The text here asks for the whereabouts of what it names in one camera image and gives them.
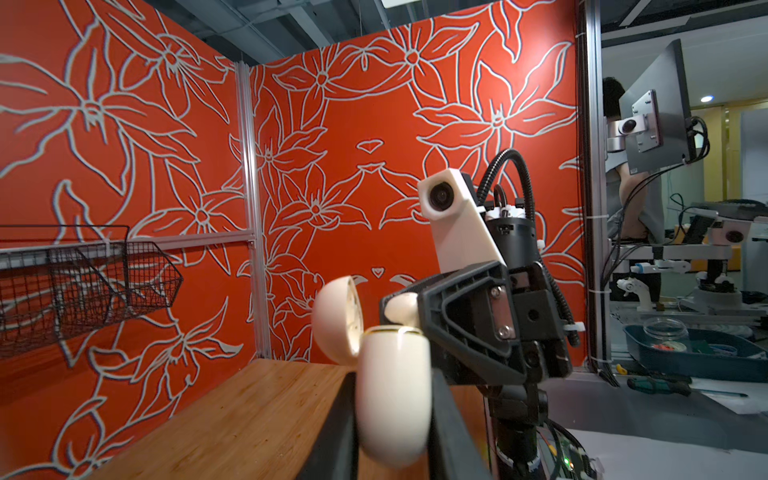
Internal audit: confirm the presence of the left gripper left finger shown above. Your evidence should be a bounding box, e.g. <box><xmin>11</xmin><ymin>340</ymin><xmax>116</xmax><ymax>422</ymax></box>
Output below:
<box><xmin>295</xmin><ymin>372</ymin><xmax>359</xmax><ymax>480</ymax></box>

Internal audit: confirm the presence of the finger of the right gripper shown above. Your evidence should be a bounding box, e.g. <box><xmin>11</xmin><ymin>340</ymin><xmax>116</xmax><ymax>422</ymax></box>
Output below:
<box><xmin>380</xmin><ymin>289</ymin><xmax>422</xmax><ymax>327</ymax></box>
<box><xmin>416</xmin><ymin>261</ymin><xmax>527</xmax><ymax>386</ymax></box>

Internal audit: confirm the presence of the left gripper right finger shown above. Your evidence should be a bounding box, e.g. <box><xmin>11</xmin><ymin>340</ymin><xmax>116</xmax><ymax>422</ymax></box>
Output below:
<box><xmin>427</xmin><ymin>368</ymin><xmax>492</xmax><ymax>480</ymax></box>

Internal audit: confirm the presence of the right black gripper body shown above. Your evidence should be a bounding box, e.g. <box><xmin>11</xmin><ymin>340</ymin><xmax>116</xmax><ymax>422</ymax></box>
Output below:
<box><xmin>491</xmin><ymin>263</ymin><xmax>573</xmax><ymax>383</ymax></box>

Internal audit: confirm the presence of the white earbud charging case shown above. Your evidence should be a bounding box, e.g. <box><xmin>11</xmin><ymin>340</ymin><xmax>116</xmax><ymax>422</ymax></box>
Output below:
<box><xmin>311</xmin><ymin>276</ymin><xmax>432</xmax><ymax>469</ymax></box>

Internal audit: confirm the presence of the white wireless earbud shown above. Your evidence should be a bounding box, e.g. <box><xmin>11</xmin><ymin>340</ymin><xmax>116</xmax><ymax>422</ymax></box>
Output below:
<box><xmin>384</xmin><ymin>292</ymin><xmax>420</xmax><ymax>328</ymax></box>

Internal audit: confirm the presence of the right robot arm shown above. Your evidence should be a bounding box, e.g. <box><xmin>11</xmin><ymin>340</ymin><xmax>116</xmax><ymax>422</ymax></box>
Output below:
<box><xmin>380</xmin><ymin>149</ymin><xmax>583</xmax><ymax>479</ymax></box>

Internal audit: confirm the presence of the grey monitor on arm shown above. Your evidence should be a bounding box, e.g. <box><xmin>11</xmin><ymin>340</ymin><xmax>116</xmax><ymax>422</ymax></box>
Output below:
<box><xmin>607</xmin><ymin>40</ymin><xmax>697</xmax><ymax>174</ymax></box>

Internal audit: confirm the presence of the small green circuit board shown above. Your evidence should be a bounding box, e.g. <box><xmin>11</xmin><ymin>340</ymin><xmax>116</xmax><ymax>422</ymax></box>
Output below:
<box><xmin>539</xmin><ymin>444</ymin><xmax>601</xmax><ymax>480</ymax></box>

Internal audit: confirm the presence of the clear glass jar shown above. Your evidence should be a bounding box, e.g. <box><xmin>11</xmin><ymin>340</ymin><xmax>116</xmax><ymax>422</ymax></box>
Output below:
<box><xmin>643</xmin><ymin>317</ymin><xmax>691</xmax><ymax>352</ymax></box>

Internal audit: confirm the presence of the person in background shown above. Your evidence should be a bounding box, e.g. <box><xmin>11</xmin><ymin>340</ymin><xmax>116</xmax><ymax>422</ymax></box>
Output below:
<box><xmin>601</xmin><ymin>76</ymin><xmax>667</xmax><ymax>241</ymax></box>

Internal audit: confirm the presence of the teal plastic tray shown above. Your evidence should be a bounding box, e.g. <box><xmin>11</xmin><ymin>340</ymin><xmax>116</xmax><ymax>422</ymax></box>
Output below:
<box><xmin>624</xmin><ymin>325</ymin><xmax>767</xmax><ymax>383</ymax></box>

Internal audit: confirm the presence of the green handled screwdriver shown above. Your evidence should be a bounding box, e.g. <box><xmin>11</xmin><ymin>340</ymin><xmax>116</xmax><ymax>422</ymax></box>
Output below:
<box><xmin>626</xmin><ymin>376</ymin><xmax>748</xmax><ymax>398</ymax></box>

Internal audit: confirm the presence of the black wire wall basket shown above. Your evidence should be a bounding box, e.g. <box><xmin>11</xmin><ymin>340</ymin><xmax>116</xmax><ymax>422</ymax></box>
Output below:
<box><xmin>1</xmin><ymin>223</ymin><xmax>183</xmax><ymax>359</ymax></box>

